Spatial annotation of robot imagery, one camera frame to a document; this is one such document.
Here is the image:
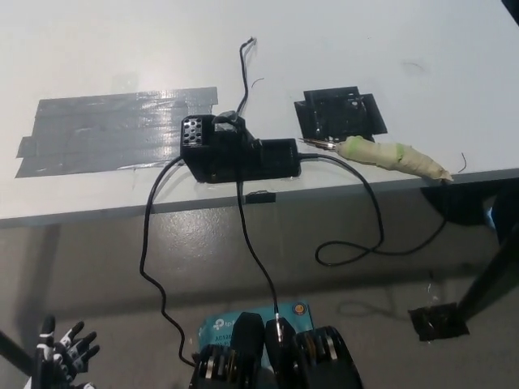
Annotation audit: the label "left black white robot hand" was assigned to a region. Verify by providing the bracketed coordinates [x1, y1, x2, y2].
[24, 314, 101, 389]

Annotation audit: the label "tape-wrapped soldering iron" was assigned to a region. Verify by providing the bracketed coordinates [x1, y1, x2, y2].
[298, 135, 454, 182]

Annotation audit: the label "black robot torso blocks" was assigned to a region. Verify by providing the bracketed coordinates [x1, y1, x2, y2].
[188, 311, 364, 389]

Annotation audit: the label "black soldering station base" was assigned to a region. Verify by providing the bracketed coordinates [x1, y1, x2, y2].
[179, 109, 303, 186]

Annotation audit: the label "black soldering iron stand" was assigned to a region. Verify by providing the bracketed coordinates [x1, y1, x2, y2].
[294, 85, 388, 141]

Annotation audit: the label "black table leg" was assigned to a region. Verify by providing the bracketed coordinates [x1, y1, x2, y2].
[456, 190, 519, 323]
[0, 328, 36, 376]

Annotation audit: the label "teal router box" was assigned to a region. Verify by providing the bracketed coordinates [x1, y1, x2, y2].
[197, 300, 318, 365]

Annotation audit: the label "small black tape strip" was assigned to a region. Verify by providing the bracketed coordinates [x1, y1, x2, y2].
[245, 192, 277, 205]

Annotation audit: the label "black floor tape patch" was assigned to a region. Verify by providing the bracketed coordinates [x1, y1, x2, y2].
[407, 301, 471, 343]

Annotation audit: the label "long black power cable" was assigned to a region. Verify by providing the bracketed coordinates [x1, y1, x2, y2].
[139, 156, 199, 365]

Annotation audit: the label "black cable with metal plug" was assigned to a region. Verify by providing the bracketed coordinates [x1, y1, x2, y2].
[236, 180, 283, 325]

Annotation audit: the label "grey duct tape patch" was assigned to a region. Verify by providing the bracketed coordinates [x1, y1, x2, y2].
[15, 86, 221, 179]

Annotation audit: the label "black soldering iron cable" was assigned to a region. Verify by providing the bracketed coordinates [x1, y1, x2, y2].
[298, 152, 449, 267]

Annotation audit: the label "thin black loose wire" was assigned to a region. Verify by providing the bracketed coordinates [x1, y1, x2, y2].
[236, 36, 259, 117]

